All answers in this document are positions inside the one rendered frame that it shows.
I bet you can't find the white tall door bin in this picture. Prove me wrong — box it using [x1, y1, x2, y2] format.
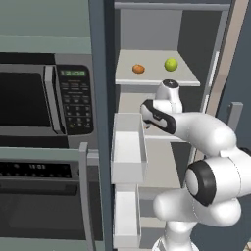
[110, 112, 149, 185]

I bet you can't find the grey freezer door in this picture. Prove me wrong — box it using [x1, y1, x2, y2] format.
[87, 0, 116, 251]

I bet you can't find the white freezer rack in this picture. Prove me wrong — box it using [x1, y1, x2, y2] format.
[114, 48, 201, 88]

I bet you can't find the orange tangerine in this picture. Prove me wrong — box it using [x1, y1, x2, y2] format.
[131, 64, 146, 75]

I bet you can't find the white short door bin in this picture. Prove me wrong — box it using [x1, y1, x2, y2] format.
[112, 183, 142, 248]

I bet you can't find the dark blue fridge door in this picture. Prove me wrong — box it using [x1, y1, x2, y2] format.
[215, 0, 251, 155]

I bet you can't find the stainless steel microwave oven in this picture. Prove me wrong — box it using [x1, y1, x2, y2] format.
[0, 52, 99, 150]

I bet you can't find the grey fridge body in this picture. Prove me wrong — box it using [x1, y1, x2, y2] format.
[113, 0, 251, 251]

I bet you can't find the grey microwave door handle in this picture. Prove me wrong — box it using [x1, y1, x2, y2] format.
[43, 65, 67, 135]

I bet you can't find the grey oven door handle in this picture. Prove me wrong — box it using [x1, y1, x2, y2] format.
[77, 141, 97, 251]

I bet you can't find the grey fridge door handle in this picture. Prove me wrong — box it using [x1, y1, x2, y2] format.
[226, 101, 244, 132]

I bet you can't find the pale green wall cupboard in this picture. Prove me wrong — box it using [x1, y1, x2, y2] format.
[0, 0, 93, 55]

